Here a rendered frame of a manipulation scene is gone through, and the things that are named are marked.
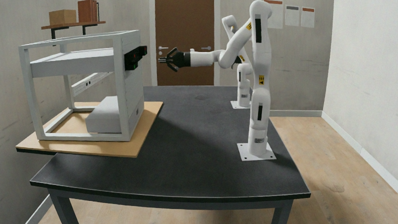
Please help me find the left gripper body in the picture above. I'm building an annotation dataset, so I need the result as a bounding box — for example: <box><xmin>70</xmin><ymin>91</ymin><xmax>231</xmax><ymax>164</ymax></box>
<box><xmin>173</xmin><ymin>51</ymin><xmax>191</xmax><ymax>68</ymax></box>

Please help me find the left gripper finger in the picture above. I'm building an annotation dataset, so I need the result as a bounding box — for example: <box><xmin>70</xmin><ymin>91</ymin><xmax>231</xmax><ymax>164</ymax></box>
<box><xmin>158</xmin><ymin>47</ymin><xmax>180</xmax><ymax>61</ymax></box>
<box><xmin>158</xmin><ymin>60</ymin><xmax>180</xmax><ymax>72</ymax></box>

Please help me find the white metal rack frame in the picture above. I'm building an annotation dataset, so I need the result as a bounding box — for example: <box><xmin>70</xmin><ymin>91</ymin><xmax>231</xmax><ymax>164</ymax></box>
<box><xmin>18</xmin><ymin>30</ymin><xmax>145</xmax><ymax>142</ymax></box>

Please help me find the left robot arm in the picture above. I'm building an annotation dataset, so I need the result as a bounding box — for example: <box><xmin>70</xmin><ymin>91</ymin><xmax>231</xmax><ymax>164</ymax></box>
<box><xmin>190</xmin><ymin>0</ymin><xmax>273</xmax><ymax>156</ymax></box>

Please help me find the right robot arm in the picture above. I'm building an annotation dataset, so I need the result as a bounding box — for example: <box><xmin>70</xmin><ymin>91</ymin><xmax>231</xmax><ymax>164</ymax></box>
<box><xmin>222</xmin><ymin>15</ymin><xmax>253</xmax><ymax>107</ymax></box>

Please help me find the tan flat wooden board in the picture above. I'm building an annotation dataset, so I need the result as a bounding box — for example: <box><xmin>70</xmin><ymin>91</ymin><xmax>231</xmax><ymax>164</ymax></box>
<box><xmin>15</xmin><ymin>102</ymin><xmax>163</xmax><ymax>158</ymax></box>

